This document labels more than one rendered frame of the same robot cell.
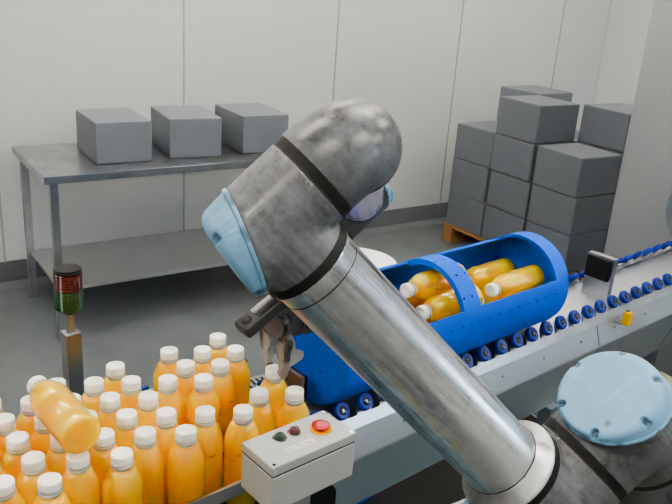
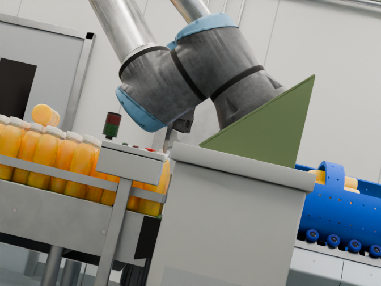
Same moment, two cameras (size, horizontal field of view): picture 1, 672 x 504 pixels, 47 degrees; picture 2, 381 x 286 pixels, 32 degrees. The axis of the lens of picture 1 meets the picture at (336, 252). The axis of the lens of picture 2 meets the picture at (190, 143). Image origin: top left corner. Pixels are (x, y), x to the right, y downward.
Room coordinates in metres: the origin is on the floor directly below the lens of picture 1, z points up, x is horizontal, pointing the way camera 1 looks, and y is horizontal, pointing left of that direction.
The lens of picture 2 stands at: (-0.20, -1.53, 0.98)
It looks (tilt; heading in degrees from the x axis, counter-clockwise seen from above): 5 degrees up; 43
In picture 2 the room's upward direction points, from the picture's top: 14 degrees clockwise
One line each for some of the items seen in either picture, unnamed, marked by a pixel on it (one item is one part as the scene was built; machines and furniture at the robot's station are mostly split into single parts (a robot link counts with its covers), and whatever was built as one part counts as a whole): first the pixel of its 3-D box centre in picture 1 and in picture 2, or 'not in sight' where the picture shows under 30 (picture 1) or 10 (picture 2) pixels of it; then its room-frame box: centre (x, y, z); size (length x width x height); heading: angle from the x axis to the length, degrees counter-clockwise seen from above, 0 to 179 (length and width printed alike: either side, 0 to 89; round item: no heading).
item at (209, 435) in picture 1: (204, 459); (100, 173); (1.30, 0.23, 1.00); 0.07 x 0.07 x 0.19
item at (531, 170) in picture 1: (546, 180); not in sight; (5.50, -1.50, 0.59); 1.20 x 0.80 x 1.19; 35
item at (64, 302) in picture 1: (68, 298); (110, 130); (1.62, 0.61, 1.18); 0.06 x 0.06 x 0.05
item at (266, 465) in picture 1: (298, 458); (131, 163); (1.25, 0.04, 1.05); 0.20 x 0.10 x 0.10; 132
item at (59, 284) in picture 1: (67, 280); (113, 120); (1.62, 0.61, 1.23); 0.06 x 0.06 x 0.04
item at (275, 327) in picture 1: (287, 308); (181, 114); (1.48, 0.09, 1.26); 0.09 x 0.08 x 0.12; 132
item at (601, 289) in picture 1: (598, 276); not in sight; (2.49, -0.91, 1.00); 0.10 x 0.04 x 0.15; 42
